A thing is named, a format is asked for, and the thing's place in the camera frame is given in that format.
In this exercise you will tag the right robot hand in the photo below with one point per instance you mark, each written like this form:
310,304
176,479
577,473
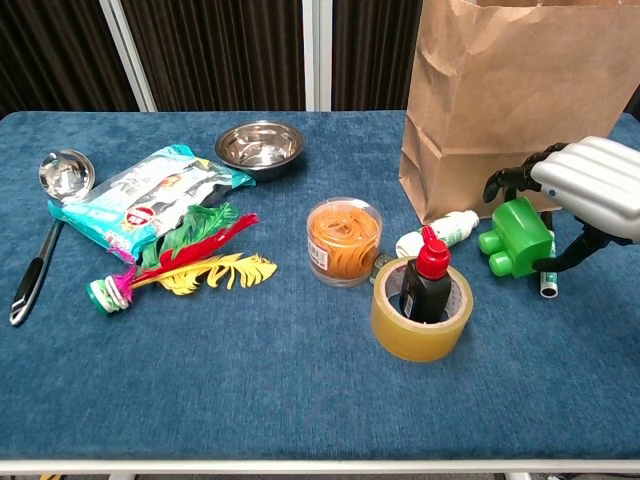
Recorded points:
595,185

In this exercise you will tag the green plastic block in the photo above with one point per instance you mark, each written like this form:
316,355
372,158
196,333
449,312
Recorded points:
520,235

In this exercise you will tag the brown packing tape roll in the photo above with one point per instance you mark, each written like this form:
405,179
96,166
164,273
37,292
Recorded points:
415,342

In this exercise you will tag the clear tub rubber bands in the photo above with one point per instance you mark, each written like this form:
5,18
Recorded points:
345,245

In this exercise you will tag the brown paper bag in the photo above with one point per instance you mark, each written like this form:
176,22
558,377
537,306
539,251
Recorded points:
500,125

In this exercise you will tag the teal snack packet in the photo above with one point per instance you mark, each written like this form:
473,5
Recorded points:
140,200

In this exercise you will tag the green white marker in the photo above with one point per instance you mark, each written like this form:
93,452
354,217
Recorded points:
548,285

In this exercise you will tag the white tube green print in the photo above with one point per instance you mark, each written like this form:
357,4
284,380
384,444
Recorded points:
450,227

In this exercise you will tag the black ink bottle red cap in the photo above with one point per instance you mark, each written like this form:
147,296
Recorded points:
425,295

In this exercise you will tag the steel bowl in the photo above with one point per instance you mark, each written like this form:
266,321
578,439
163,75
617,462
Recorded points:
260,150

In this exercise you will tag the colourful feather shuttlecock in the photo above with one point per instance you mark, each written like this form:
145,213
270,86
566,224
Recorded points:
200,272

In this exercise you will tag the white partition frame post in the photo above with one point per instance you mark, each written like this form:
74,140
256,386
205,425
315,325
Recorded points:
317,55
130,55

